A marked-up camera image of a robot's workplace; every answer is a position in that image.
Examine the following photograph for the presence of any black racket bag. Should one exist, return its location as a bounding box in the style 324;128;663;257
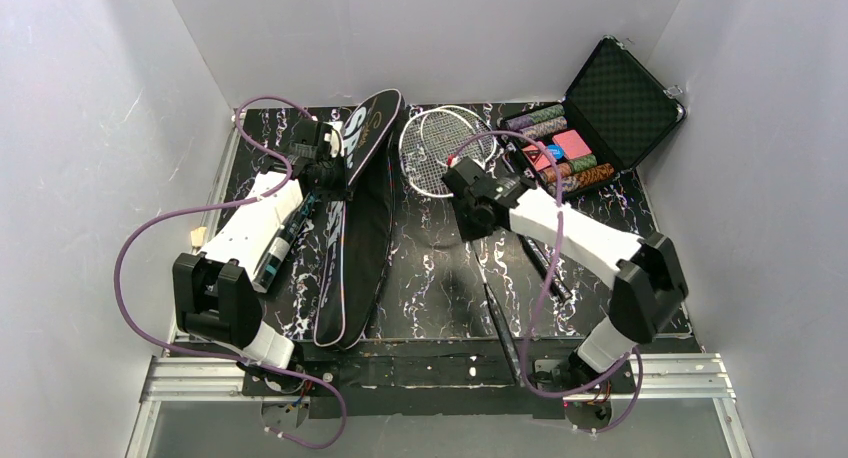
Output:
313;88;405;350

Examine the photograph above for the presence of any white badminton racket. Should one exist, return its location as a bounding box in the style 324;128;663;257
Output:
398;105;520;385
405;105;574;304

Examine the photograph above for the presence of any black shuttlecock tube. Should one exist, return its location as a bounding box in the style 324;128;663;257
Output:
252;192;318;293

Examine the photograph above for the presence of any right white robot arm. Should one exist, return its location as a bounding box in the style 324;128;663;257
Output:
442;158;689;374

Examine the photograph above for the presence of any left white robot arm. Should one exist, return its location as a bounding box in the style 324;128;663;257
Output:
172;119;346;370

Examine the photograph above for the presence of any black poker chip case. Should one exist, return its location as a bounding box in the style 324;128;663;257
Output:
497;35;686;199

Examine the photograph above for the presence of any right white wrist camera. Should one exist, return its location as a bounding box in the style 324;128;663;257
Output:
447;154;462;168

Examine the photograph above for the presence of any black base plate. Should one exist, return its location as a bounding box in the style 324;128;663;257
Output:
241;337;637;421

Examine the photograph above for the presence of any aluminium rail frame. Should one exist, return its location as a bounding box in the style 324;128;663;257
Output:
125;110;753;458

